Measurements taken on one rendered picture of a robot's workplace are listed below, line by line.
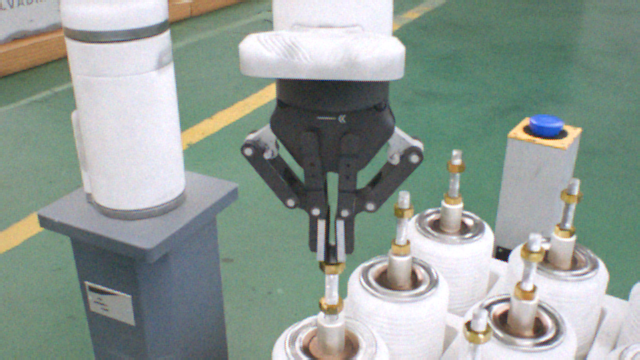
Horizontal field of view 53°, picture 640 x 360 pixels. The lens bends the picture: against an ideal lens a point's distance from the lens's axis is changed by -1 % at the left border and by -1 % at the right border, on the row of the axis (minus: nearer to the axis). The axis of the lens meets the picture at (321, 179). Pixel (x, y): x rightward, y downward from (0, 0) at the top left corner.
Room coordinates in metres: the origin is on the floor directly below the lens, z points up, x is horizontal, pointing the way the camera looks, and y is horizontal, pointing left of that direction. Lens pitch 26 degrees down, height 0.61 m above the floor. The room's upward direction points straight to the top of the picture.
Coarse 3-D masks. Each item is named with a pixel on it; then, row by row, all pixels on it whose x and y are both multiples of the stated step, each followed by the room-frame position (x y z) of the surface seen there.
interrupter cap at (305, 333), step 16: (304, 320) 0.44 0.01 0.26; (352, 320) 0.44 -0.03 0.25; (288, 336) 0.42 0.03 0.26; (304, 336) 0.42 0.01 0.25; (352, 336) 0.42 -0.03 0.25; (368, 336) 0.42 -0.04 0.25; (288, 352) 0.40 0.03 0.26; (304, 352) 0.40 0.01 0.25; (320, 352) 0.40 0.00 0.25; (352, 352) 0.40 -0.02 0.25; (368, 352) 0.40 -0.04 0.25
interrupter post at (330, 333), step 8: (320, 320) 0.40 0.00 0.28; (336, 320) 0.40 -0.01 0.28; (344, 320) 0.40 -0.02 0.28; (320, 328) 0.40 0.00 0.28; (328, 328) 0.40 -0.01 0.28; (336, 328) 0.40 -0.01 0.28; (344, 328) 0.40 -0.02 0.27; (320, 336) 0.40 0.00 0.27; (328, 336) 0.40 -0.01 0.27; (336, 336) 0.40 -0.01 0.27; (344, 336) 0.41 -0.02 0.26; (320, 344) 0.40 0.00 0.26; (328, 344) 0.40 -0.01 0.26; (336, 344) 0.40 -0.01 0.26; (344, 344) 0.41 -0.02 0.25; (328, 352) 0.40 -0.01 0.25; (336, 352) 0.40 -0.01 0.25
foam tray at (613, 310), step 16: (496, 272) 0.62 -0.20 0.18; (496, 288) 0.59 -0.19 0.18; (608, 304) 0.56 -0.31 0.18; (624, 304) 0.56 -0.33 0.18; (448, 320) 0.53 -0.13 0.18; (608, 320) 0.53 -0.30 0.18; (448, 336) 0.52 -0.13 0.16; (608, 336) 0.50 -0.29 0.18; (448, 352) 0.48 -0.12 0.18; (592, 352) 0.48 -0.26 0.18; (608, 352) 0.48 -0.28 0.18
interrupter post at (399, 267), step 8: (392, 256) 0.50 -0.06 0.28; (400, 256) 0.50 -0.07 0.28; (408, 256) 0.50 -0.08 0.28; (392, 264) 0.50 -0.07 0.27; (400, 264) 0.49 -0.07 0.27; (408, 264) 0.50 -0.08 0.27; (392, 272) 0.50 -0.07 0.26; (400, 272) 0.49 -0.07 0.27; (408, 272) 0.50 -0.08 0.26; (392, 280) 0.50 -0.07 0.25; (400, 280) 0.49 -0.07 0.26; (408, 280) 0.50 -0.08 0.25
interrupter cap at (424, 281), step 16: (384, 256) 0.54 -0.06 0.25; (368, 272) 0.51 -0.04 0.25; (384, 272) 0.51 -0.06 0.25; (416, 272) 0.51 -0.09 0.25; (432, 272) 0.51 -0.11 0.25; (368, 288) 0.48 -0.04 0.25; (384, 288) 0.48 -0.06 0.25; (400, 288) 0.49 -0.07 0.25; (416, 288) 0.48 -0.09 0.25; (432, 288) 0.48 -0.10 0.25
